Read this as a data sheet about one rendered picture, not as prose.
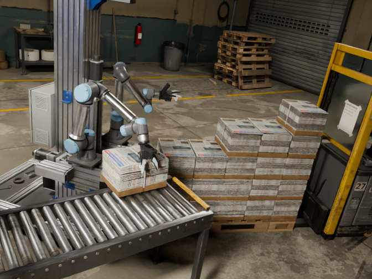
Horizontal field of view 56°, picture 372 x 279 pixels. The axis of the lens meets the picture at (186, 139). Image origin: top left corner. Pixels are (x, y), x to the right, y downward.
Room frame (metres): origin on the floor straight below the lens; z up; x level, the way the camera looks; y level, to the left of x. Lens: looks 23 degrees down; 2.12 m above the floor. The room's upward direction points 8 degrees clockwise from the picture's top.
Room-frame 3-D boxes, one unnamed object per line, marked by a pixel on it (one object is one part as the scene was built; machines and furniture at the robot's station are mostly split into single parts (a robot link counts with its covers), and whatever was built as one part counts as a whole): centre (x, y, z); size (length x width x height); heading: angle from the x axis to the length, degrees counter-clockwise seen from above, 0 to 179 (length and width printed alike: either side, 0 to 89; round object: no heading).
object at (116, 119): (2.93, 0.64, 0.98); 0.13 x 0.12 x 0.14; 12
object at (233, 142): (3.04, -0.46, 0.95); 0.38 x 0.29 x 0.23; 17
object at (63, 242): (1.61, 0.65, 0.77); 0.47 x 0.05 x 0.05; 38
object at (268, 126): (3.14, -0.74, 1.06); 0.37 x 0.28 x 0.01; 14
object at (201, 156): (3.00, -0.34, 0.42); 1.17 x 0.39 x 0.83; 106
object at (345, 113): (3.32, -1.48, 1.28); 0.57 x 0.01 x 0.65; 16
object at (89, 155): (2.45, 0.75, 0.87); 0.15 x 0.15 x 0.10
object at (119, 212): (1.85, 0.34, 0.77); 0.47 x 0.05 x 0.05; 38
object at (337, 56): (3.63, -1.37, 0.97); 0.09 x 0.09 x 1.75; 16
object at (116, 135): (2.93, 0.63, 0.87); 0.15 x 0.15 x 0.10
